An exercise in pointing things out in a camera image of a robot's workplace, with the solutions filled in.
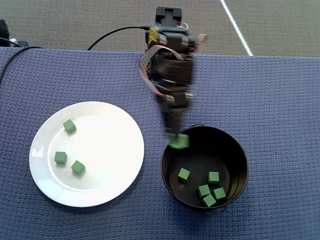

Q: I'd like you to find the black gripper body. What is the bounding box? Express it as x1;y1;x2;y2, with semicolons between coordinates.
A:
155;85;195;110

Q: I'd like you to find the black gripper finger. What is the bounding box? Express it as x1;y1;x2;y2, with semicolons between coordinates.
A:
174;108;189;137
162;108;176;136

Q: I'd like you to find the green cube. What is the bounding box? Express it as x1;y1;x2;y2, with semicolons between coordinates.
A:
53;151;68;165
167;133;191;150
177;167;191;183
201;193;217;208
62;118;77;134
207;171;220;185
197;184;212;199
212;187;227;200
70;160;86;176

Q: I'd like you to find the black metal bucket container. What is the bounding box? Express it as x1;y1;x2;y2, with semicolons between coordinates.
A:
160;124;250;216

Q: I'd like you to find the white round plate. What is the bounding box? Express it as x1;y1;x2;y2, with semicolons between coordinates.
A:
29;100;146;208

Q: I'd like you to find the blue textured table mat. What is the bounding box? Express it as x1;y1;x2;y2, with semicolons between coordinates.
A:
0;47;320;240

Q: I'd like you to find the black rounded object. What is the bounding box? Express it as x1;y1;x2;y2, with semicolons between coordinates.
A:
0;19;11;47

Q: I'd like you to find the red white servo cable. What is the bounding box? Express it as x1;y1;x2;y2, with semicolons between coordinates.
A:
139;44;183;98

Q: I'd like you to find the thin black cable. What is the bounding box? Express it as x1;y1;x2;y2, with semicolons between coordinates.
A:
0;37;23;48

